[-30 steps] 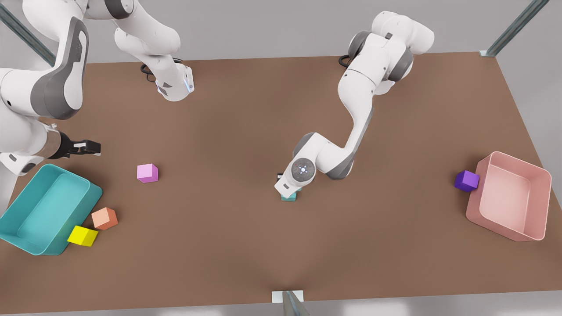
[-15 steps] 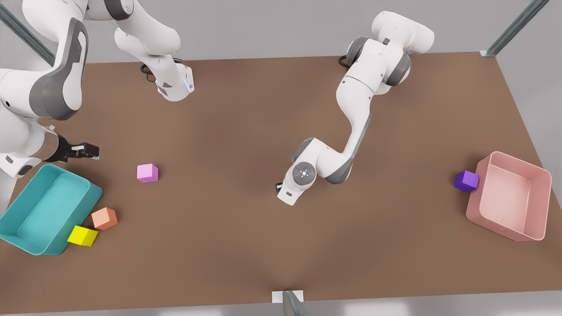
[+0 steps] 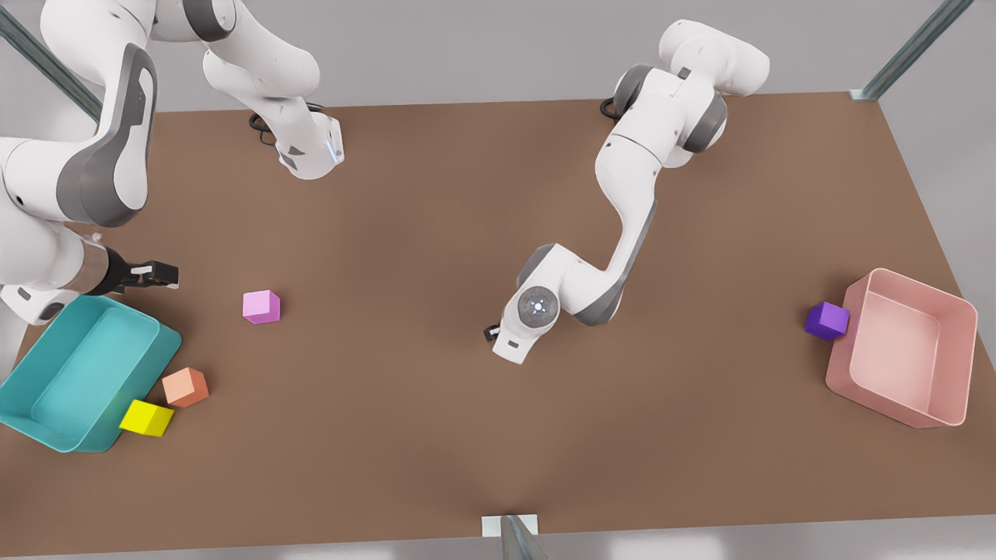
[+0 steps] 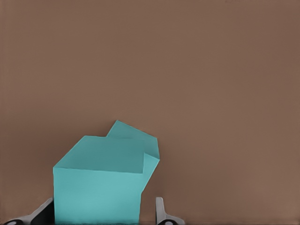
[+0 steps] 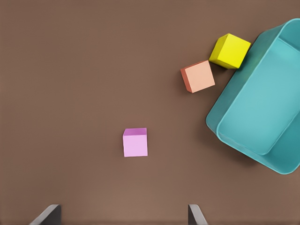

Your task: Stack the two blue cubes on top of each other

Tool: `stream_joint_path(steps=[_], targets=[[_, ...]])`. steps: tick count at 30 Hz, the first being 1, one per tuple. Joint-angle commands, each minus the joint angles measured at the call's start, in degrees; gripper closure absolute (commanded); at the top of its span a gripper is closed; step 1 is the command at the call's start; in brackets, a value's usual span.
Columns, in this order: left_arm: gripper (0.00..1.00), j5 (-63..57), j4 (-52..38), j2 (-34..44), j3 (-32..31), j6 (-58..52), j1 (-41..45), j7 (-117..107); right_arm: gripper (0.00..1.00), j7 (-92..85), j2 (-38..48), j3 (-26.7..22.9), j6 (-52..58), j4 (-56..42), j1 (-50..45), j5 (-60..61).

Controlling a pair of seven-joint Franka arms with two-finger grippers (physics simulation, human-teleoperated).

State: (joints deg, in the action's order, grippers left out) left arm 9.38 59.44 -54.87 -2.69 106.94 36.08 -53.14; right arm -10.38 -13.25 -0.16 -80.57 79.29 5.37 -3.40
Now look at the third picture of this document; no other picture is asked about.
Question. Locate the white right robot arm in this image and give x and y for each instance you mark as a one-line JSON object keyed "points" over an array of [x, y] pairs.
{"points": [[109, 155]]}

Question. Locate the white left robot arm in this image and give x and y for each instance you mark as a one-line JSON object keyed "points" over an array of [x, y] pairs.
{"points": [[630, 163]]}

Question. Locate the teal plastic bin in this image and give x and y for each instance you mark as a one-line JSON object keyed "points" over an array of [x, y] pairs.
{"points": [[85, 373]]}

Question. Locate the orange cube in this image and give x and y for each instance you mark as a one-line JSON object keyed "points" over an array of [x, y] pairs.
{"points": [[185, 387]]}

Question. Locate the pink cube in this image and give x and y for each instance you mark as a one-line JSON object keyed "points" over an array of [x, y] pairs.
{"points": [[261, 307]]}

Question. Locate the yellow cube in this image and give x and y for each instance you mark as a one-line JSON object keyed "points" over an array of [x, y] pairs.
{"points": [[146, 418]]}

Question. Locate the purple cube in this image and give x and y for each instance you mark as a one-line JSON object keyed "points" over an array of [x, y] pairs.
{"points": [[826, 320]]}

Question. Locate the pink plastic bin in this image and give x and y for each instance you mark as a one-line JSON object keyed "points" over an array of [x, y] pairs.
{"points": [[906, 350]]}

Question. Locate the silver frame post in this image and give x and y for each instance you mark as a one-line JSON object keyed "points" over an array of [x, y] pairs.
{"points": [[47, 62], [914, 48], [515, 535]]}

